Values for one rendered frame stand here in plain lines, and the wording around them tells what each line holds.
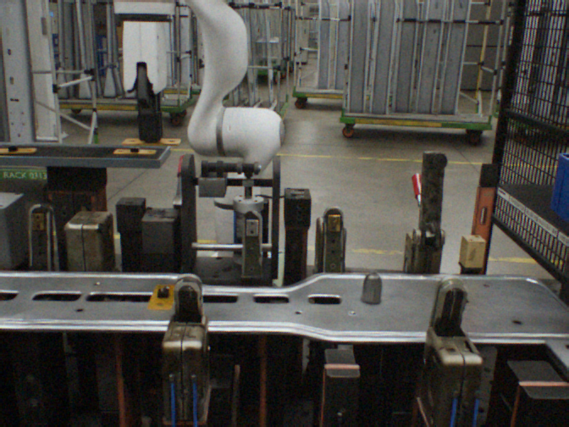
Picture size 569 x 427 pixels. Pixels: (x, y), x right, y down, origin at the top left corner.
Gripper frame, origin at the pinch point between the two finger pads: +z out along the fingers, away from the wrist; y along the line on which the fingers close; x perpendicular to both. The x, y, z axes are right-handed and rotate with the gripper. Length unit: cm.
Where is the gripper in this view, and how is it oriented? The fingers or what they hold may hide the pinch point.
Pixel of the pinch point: (151, 125)
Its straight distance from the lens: 91.5
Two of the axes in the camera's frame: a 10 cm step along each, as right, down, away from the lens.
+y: 0.5, 3.1, -9.5
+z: -0.2, 9.5, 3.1
